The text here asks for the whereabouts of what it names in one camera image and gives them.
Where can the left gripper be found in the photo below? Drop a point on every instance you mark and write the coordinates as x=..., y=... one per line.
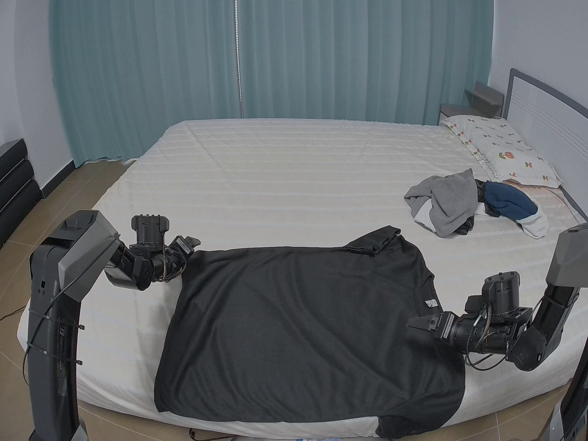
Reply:
x=180, y=255

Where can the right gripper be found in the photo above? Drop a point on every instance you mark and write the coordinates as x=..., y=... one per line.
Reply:
x=454, y=333

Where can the black T-shirt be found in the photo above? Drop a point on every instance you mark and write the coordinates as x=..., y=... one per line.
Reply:
x=298, y=329

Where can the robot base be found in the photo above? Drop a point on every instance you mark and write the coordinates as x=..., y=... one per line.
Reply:
x=317, y=439

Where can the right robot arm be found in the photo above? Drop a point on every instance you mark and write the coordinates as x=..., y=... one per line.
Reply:
x=533, y=347

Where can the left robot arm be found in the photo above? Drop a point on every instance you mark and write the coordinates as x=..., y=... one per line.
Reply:
x=50, y=338

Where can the bed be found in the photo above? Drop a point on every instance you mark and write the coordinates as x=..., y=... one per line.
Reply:
x=275, y=177

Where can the pile of clothes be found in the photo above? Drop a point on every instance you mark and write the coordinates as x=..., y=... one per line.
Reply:
x=454, y=205

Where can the blue-green curtain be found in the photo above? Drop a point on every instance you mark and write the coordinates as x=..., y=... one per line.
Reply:
x=367, y=44
x=147, y=62

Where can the black chest of drawers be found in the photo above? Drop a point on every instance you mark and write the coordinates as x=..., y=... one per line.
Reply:
x=16, y=186

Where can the white printed pillow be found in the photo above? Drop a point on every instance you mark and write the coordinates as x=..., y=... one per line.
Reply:
x=505, y=149

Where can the grey bedside table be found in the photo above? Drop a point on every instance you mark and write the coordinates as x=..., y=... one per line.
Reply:
x=482, y=97

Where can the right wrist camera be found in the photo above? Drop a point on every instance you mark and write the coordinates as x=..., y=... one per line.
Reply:
x=476, y=304

